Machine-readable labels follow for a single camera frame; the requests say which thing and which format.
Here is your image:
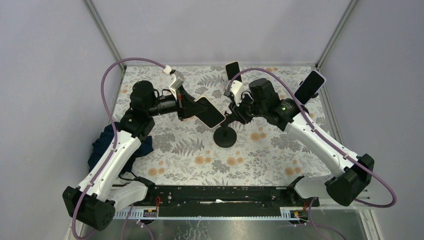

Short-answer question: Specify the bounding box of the small black phone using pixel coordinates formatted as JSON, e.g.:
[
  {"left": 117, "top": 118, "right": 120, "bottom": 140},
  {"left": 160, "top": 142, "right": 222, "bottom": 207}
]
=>
[{"left": 224, "top": 61, "right": 240, "bottom": 81}]

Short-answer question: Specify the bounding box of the dark blue cloth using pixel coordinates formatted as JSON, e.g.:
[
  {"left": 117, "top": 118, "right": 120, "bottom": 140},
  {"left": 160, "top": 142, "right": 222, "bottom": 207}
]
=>
[{"left": 87, "top": 124, "right": 154, "bottom": 175}]

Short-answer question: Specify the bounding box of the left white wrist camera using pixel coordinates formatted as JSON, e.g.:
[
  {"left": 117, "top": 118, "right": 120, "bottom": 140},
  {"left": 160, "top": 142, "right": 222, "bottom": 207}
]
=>
[{"left": 162, "top": 65, "right": 185, "bottom": 99}]

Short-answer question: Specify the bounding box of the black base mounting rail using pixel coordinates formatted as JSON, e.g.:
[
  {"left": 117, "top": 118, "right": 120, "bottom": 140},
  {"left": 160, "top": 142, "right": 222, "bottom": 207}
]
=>
[{"left": 134, "top": 185, "right": 320, "bottom": 218}]

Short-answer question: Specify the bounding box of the floral table mat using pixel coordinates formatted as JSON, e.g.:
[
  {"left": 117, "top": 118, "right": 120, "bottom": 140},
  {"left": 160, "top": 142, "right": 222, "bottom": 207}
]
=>
[{"left": 113, "top": 66, "right": 330, "bottom": 186}]

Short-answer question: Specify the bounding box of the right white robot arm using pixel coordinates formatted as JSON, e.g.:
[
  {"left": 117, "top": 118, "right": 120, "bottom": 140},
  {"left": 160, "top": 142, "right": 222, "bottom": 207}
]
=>
[{"left": 225, "top": 78, "right": 375, "bottom": 207}]

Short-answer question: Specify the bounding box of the lilac-cased phone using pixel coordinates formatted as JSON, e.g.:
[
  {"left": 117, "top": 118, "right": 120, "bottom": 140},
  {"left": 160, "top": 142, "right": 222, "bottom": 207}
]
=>
[{"left": 294, "top": 70, "right": 327, "bottom": 105}]

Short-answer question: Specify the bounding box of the black round-base phone stand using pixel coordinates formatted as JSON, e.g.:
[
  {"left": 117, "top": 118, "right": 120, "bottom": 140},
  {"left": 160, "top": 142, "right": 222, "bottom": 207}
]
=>
[{"left": 294, "top": 81, "right": 319, "bottom": 115}]

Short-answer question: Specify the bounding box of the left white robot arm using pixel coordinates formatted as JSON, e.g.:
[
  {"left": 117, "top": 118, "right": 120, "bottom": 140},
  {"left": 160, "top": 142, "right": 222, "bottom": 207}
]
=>
[{"left": 62, "top": 80, "right": 208, "bottom": 234}]

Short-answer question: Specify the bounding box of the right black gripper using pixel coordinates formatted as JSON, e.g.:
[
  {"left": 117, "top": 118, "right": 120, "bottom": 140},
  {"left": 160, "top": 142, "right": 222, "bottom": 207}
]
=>
[{"left": 228, "top": 91, "right": 266, "bottom": 125}]

